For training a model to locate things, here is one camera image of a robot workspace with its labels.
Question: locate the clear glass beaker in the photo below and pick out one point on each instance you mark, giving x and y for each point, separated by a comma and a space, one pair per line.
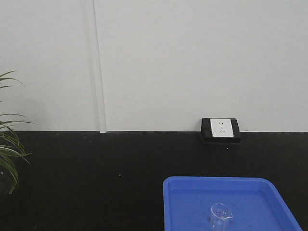
221, 216

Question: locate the blue plastic tray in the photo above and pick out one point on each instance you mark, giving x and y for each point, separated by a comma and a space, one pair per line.
254, 203

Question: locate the green potted plant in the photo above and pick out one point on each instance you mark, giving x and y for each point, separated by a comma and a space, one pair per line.
11, 147

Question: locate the white wall power socket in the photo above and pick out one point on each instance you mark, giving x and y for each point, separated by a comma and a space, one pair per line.
220, 130

